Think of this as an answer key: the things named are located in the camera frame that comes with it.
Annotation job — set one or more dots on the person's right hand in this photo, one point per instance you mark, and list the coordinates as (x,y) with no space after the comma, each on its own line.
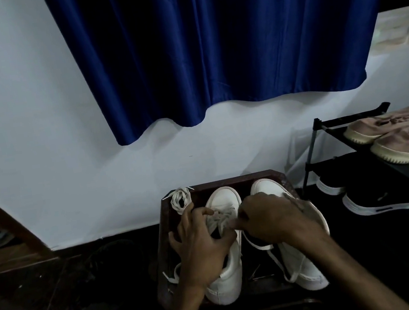
(274,219)

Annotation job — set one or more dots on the blue curtain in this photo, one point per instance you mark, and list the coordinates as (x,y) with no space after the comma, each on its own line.
(211,38)

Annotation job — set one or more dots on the person's right forearm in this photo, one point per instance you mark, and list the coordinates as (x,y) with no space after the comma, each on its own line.
(354,276)

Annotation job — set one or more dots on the pink sneaker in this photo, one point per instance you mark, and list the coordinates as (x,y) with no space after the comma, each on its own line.
(367,128)
(400,146)

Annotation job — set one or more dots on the white shoelace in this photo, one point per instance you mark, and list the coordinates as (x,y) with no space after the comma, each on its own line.
(257,246)
(179,202)

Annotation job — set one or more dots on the person's left hand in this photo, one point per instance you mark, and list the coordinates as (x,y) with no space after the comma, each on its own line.
(199,256)

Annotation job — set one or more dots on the black sneaker white sole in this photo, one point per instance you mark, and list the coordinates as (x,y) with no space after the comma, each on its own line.
(379,208)
(329,189)

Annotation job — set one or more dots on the black shoe rack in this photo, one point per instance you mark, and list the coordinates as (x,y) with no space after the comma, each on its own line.
(351,117)

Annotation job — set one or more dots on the brown wooden door frame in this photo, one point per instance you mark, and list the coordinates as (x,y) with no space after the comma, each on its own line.
(15,236)

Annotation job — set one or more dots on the dark brown plastic stool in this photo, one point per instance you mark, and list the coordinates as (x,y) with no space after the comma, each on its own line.
(168,218)

